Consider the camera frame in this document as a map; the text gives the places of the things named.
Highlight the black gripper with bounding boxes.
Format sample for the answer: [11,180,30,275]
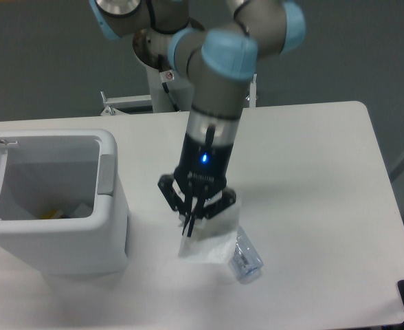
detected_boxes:
[157,133,236,237]

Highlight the white plastic wrapper bag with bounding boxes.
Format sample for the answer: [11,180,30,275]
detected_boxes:
[178,198,241,264]

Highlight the clear blue plastic bottle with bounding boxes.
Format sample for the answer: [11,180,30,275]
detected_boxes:
[229,226,264,284]

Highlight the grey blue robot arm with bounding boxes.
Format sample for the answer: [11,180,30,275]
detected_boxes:
[89,1,306,235]

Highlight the white plastic trash can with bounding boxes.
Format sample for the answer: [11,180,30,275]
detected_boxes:
[0,129,129,274]

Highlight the yellow trash in can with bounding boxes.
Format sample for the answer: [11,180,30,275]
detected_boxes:
[38,208,65,220]

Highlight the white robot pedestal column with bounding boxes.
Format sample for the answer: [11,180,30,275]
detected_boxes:
[133,28,194,113]

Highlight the white metal base frame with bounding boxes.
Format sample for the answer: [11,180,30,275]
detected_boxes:
[100,73,259,116]

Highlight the black cable on pedestal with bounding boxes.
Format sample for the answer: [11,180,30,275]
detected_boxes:
[157,54,181,113]

